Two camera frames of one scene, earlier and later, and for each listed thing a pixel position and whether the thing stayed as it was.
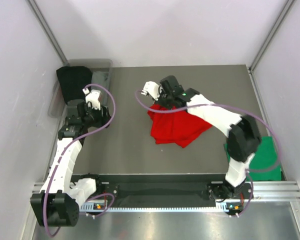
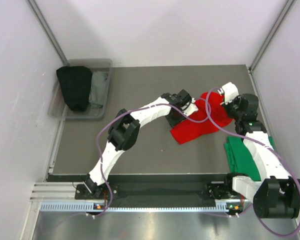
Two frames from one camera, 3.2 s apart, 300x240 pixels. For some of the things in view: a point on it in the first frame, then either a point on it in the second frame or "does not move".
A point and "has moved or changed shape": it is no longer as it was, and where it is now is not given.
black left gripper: x=102 y=121 to x=173 y=123
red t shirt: x=178 y=127 has moved or changed shape
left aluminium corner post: x=34 y=7 does not move
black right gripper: x=159 y=101 to x=226 y=106
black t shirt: x=73 y=80 does not move
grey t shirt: x=102 y=78 does not move
